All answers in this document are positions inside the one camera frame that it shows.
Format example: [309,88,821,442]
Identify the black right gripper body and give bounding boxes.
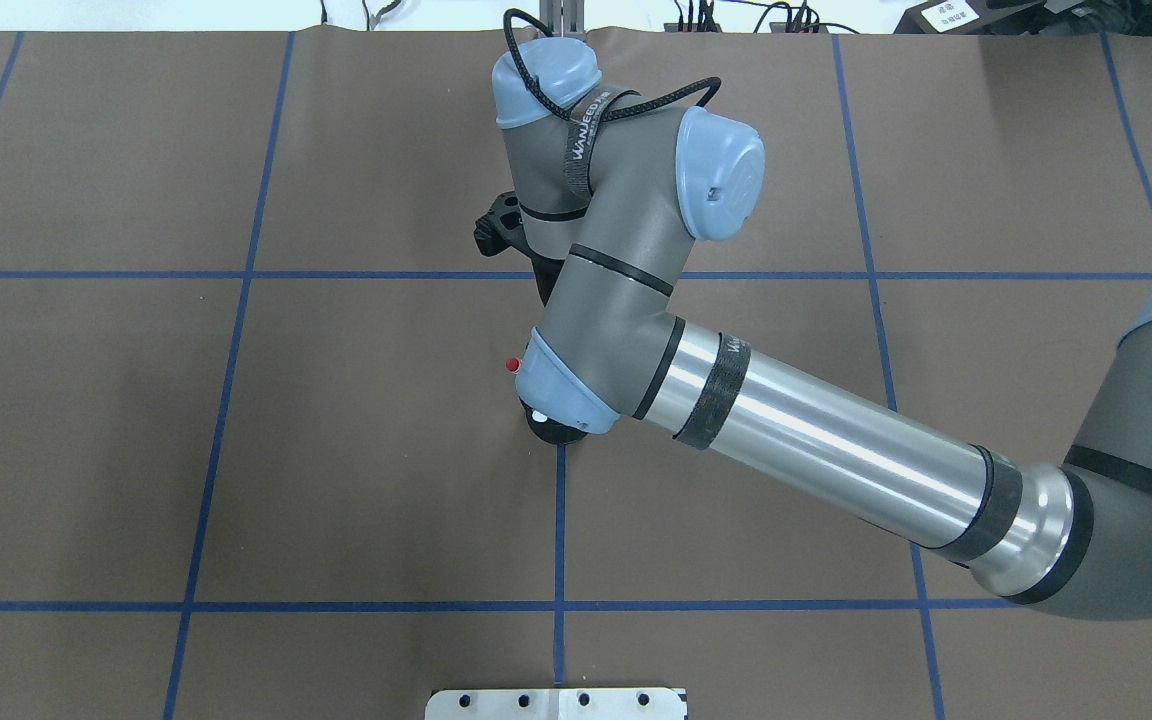
[473,191,559,305]

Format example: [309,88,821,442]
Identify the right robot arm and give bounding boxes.
[476,35,1152,621]

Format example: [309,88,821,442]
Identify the black mesh pen cup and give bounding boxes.
[520,400,588,446]

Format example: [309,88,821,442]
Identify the black device with label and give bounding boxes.
[893,1,1047,36]

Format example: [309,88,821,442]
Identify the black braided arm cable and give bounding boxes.
[503,8,723,126]

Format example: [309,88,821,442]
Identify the grey aluminium frame post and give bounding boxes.
[538,0,586,40]

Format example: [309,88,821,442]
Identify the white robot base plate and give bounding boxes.
[424,687,690,719]

